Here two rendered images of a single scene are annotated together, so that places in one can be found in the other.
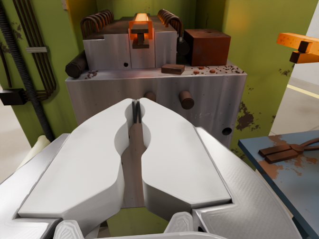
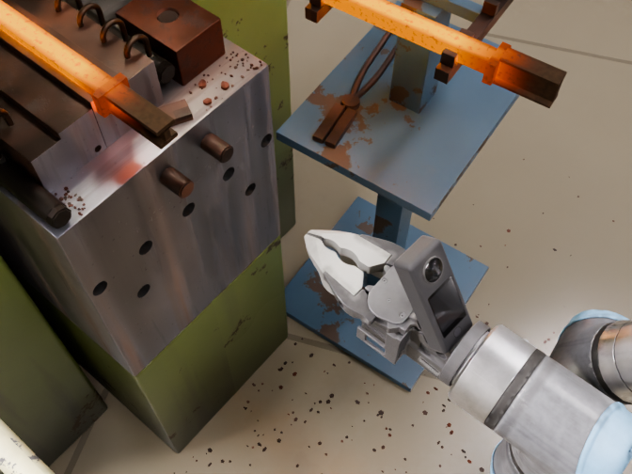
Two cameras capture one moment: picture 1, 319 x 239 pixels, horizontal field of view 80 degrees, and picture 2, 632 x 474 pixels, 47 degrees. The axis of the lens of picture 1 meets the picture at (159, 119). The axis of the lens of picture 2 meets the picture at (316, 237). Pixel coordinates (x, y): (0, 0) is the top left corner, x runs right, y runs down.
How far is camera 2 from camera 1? 70 cm
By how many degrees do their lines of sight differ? 40
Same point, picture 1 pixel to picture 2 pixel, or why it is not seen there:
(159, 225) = (217, 332)
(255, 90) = (245, 20)
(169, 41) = (147, 79)
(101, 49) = (59, 154)
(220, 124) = (256, 138)
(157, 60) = not seen: hidden behind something
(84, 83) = (83, 222)
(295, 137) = (339, 78)
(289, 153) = (348, 118)
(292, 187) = (371, 165)
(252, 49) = not seen: outside the picture
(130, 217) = (175, 355)
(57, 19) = not seen: outside the picture
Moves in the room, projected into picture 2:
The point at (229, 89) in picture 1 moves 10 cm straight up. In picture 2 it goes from (255, 93) to (249, 40)
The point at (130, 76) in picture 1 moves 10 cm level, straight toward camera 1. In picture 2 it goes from (132, 166) to (192, 203)
